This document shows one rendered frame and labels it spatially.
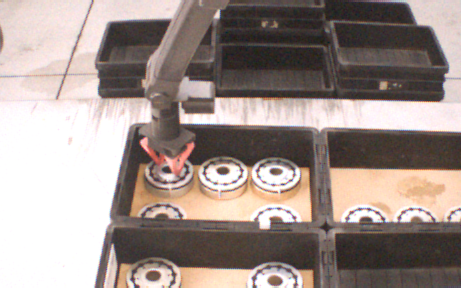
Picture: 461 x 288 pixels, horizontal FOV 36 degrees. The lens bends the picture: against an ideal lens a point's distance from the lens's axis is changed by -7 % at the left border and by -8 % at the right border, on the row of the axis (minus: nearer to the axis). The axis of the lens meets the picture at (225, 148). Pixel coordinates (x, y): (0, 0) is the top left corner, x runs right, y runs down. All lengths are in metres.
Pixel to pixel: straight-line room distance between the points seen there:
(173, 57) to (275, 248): 0.39
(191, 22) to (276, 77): 1.56
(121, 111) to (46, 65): 1.65
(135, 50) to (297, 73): 0.60
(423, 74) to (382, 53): 0.27
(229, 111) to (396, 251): 0.78
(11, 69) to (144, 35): 1.14
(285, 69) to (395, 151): 1.21
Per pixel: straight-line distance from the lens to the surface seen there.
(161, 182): 1.54
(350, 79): 2.47
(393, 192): 1.59
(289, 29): 2.81
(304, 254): 1.38
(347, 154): 1.61
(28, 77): 3.57
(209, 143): 1.59
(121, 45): 2.73
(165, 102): 1.38
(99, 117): 2.01
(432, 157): 1.65
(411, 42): 2.76
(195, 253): 1.38
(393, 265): 1.43
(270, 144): 1.59
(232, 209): 1.52
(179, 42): 1.23
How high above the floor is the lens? 1.88
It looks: 39 degrees down
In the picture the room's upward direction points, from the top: 1 degrees counter-clockwise
